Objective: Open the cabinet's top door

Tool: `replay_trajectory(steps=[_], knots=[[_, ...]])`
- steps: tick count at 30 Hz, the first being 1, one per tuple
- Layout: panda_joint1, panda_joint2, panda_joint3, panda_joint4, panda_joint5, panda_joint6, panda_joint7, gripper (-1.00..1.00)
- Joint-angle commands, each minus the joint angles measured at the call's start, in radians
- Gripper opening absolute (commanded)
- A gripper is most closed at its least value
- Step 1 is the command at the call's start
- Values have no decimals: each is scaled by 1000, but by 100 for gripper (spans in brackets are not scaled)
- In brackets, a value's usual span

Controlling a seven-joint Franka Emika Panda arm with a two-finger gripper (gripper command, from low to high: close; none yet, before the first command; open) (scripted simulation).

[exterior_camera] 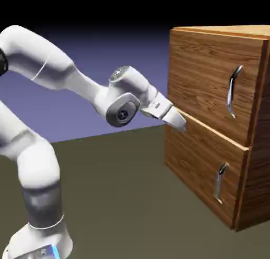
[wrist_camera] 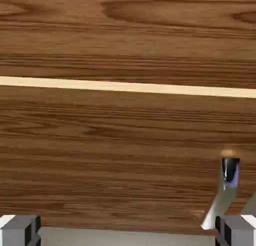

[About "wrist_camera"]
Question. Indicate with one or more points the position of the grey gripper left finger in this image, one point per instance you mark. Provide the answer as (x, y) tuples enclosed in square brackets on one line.
[(16, 232)]

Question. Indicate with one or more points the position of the dark wood cabinet door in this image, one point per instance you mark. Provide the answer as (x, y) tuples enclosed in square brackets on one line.
[(112, 154), (128, 34)]

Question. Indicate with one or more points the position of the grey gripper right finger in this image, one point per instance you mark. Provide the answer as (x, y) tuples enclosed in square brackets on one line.
[(238, 232)]

